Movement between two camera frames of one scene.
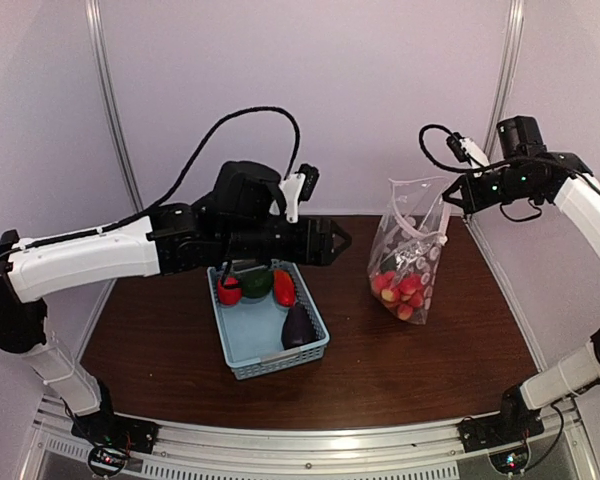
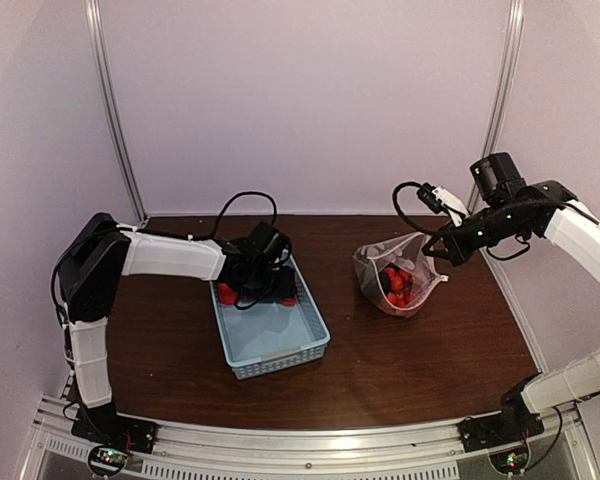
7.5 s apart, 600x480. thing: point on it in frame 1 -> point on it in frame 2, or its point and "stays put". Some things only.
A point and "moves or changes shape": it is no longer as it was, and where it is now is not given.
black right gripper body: [513, 186] -> [498, 225]
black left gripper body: [254, 242] -> [266, 286]
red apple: [228, 292] stays put
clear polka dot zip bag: [405, 255] moves or changes shape
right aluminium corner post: [505, 74] stays put
